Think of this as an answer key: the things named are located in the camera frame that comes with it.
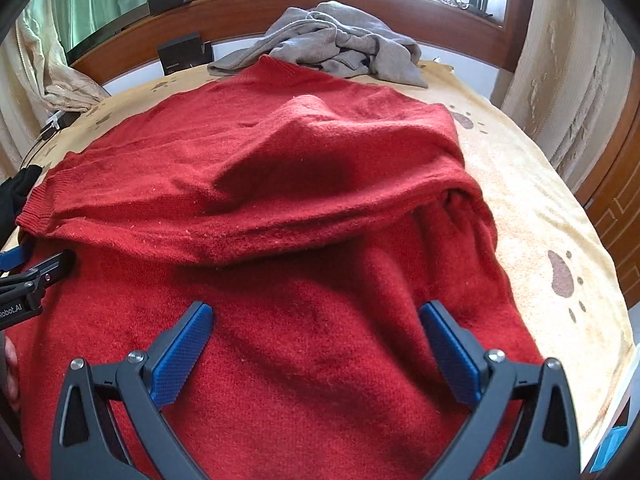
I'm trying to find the red knitted sweater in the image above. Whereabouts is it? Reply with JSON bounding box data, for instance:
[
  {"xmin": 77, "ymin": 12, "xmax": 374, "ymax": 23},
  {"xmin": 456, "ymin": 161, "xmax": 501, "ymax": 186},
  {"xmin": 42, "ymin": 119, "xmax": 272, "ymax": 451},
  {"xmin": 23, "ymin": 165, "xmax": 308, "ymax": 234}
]
[{"xmin": 14, "ymin": 55, "xmax": 546, "ymax": 480}]

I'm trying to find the black cable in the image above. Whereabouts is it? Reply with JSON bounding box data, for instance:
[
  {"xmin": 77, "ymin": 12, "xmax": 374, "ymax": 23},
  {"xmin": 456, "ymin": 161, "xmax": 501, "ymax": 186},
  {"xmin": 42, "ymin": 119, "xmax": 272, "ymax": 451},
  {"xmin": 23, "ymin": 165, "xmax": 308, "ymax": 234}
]
[{"xmin": 20, "ymin": 135, "xmax": 51, "ymax": 171}]

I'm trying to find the green sheer curtain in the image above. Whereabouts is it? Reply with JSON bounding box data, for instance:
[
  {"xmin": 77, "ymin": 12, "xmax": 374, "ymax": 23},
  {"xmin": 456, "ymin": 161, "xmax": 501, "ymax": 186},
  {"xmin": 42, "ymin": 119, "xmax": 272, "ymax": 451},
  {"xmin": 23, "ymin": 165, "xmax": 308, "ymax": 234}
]
[{"xmin": 25, "ymin": 0, "xmax": 186, "ymax": 56}]

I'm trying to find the brown wooden door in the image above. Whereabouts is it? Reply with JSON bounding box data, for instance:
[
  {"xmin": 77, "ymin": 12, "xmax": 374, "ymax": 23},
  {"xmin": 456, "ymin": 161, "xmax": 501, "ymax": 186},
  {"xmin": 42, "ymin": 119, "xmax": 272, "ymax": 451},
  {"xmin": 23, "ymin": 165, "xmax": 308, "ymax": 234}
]
[{"xmin": 575, "ymin": 100, "xmax": 640, "ymax": 311}]

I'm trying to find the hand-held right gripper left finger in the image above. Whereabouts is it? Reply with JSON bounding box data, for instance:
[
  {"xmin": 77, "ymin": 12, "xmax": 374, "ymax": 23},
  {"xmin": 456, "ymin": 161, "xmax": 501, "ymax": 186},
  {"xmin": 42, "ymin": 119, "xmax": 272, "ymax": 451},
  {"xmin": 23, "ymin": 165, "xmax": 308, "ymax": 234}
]
[{"xmin": 50, "ymin": 301, "xmax": 216, "ymax": 480}]

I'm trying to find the person's left hand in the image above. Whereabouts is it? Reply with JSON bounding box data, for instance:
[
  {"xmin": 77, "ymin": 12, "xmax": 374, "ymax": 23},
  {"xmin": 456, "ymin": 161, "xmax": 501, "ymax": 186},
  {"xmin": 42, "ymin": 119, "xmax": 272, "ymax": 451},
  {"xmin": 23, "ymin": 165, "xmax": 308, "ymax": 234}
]
[{"xmin": 2, "ymin": 332, "xmax": 23, "ymax": 413}]

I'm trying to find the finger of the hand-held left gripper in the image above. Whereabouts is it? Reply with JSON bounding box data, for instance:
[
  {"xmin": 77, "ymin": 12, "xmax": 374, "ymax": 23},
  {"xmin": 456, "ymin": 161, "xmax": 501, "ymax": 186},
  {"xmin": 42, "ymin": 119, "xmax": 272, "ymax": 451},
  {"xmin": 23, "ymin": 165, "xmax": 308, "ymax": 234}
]
[
  {"xmin": 0, "ymin": 250, "xmax": 77, "ymax": 297},
  {"xmin": 0, "ymin": 237, "xmax": 37, "ymax": 277}
]

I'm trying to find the wooden headboard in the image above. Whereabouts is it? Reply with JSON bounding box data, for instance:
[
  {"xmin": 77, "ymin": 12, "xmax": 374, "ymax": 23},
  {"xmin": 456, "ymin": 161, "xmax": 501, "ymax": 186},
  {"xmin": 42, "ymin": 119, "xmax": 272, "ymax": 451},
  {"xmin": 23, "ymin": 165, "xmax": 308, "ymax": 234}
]
[{"xmin": 70, "ymin": 0, "xmax": 523, "ymax": 86}]

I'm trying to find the cream embroidered curtain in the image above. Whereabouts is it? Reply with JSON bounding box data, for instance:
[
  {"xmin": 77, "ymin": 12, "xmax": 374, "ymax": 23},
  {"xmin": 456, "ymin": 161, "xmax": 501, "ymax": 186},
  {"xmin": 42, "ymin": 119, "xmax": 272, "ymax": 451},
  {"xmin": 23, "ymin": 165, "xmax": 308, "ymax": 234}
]
[{"xmin": 492, "ymin": 0, "xmax": 640, "ymax": 196}]

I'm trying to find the yellow paw-print blanket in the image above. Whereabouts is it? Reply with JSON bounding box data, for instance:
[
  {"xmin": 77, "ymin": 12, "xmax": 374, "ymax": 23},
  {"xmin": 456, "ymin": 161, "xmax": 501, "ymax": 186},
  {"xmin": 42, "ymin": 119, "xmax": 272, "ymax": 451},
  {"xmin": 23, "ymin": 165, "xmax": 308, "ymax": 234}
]
[{"xmin": 10, "ymin": 57, "xmax": 638, "ymax": 480}]

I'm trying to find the cream curtain with gold trim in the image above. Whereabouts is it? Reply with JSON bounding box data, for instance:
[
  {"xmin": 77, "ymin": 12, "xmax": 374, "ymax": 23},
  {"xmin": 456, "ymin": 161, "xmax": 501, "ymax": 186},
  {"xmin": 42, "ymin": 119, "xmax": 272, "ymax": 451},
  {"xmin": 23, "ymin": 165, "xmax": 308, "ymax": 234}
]
[{"xmin": 0, "ymin": 10, "xmax": 111, "ymax": 171}]

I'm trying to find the grey garment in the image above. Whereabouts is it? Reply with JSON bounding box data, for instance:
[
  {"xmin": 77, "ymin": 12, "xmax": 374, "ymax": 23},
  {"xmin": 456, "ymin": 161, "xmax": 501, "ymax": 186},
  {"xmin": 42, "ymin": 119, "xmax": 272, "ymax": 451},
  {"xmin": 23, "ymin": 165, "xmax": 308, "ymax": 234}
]
[{"xmin": 207, "ymin": 1, "xmax": 430, "ymax": 88}]

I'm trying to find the blue plastic object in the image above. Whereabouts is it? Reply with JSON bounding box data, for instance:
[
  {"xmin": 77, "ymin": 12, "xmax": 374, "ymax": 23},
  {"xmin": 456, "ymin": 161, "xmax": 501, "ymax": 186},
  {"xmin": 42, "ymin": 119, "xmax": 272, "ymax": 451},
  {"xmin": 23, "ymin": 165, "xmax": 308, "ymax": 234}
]
[{"xmin": 589, "ymin": 425, "xmax": 630, "ymax": 475}]

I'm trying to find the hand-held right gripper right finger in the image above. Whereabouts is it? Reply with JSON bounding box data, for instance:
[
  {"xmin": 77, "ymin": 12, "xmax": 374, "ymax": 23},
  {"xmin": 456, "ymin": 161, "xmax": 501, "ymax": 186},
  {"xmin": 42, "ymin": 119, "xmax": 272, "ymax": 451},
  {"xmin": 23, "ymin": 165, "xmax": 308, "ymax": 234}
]
[{"xmin": 419, "ymin": 300, "xmax": 581, "ymax": 480}]

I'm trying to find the white power strip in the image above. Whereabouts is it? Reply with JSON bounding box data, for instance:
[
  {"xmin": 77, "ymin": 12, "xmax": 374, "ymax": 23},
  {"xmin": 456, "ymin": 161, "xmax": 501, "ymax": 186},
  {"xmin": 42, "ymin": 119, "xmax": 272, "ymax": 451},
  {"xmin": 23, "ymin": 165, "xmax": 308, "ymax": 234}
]
[{"xmin": 41, "ymin": 111, "xmax": 70, "ymax": 133}]

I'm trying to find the small black box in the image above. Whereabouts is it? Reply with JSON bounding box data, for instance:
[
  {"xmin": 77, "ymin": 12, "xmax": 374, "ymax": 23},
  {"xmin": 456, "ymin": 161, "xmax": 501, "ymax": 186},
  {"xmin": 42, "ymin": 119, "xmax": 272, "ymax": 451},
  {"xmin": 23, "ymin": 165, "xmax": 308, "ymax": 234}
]
[{"xmin": 157, "ymin": 31, "xmax": 215, "ymax": 77}]

